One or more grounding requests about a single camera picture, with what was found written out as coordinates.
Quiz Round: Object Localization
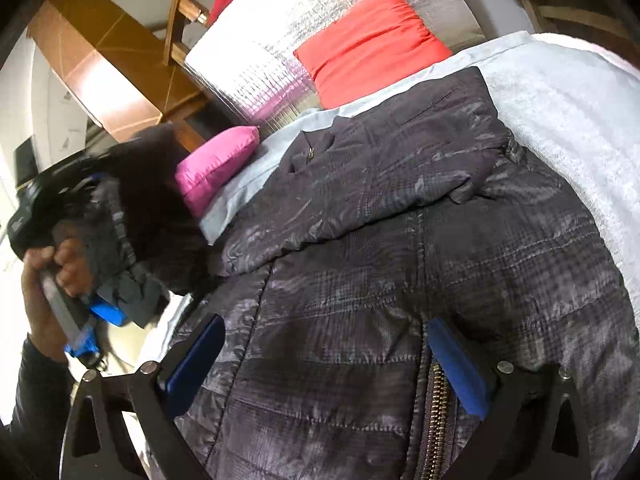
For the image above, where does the red cloth garment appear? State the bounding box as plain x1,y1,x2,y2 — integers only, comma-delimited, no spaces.
294,0,453,110

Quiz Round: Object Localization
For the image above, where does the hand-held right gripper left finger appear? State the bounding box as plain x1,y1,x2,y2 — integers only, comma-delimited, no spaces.
59,312,227,480

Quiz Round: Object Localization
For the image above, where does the magenta cloth garment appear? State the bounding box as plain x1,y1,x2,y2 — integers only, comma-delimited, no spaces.
175,125,261,216

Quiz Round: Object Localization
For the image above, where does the curved wooden chair frame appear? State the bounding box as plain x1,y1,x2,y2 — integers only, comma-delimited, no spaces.
164,0,212,67

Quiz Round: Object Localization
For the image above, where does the person's left forearm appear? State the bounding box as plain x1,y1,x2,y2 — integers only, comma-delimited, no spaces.
0,332,78,480

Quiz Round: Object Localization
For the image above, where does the person's left hand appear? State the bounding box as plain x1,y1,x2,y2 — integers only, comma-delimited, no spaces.
22,237,97,358

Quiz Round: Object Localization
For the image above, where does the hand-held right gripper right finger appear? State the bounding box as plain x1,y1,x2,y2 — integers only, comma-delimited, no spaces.
425,316,596,480

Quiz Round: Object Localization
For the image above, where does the dark wooden chair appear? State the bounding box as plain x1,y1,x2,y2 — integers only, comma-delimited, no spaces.
452,0,640,56

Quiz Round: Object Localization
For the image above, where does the silver foil mat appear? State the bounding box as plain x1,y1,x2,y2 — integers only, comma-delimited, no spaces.
184,0,488,136

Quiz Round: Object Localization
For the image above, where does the dark quilted jacket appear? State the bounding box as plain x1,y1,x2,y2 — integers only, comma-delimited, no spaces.
50,66,640,480

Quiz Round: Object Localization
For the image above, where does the grey sweatshirt with ribbed hem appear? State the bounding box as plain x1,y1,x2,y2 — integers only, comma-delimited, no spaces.
199,30,640,341

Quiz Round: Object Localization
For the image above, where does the black box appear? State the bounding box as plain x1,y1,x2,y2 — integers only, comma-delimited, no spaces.
12,135,41,187

